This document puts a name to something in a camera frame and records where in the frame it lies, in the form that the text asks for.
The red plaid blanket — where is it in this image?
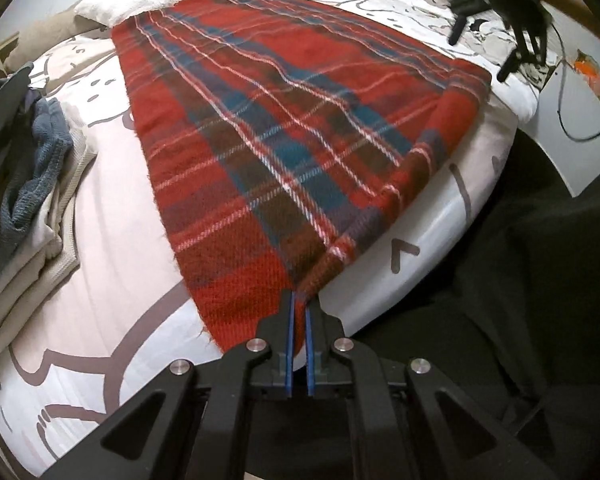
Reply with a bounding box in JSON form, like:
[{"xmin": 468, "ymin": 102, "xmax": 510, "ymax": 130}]
[{"xmin": 111, "ymin": 0, "xmax": 492, "ymax": 350}]

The bear print bed sheet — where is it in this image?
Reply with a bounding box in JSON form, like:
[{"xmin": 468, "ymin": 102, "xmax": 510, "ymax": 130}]
[{"xmin": 0, "ymin": 0, "xmax": 541, "ymax": 480}]

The cream folded garment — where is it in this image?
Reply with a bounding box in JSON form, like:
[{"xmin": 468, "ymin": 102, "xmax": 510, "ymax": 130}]
[{"xmin": 0, "ymin": 122, "xmax": 97, "ymax": 354}]

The dark grey folded garment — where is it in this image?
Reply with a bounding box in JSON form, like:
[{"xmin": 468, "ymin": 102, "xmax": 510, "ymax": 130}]
[{"xmin": 0, "ymin": 62, "xmax": 40, "ymax": 172}]

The black cable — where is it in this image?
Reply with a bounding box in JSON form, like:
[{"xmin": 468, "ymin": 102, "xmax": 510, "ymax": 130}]
[{"xmin": 544, "ymin": 14, "xmax": 600, "ymax": 143}]

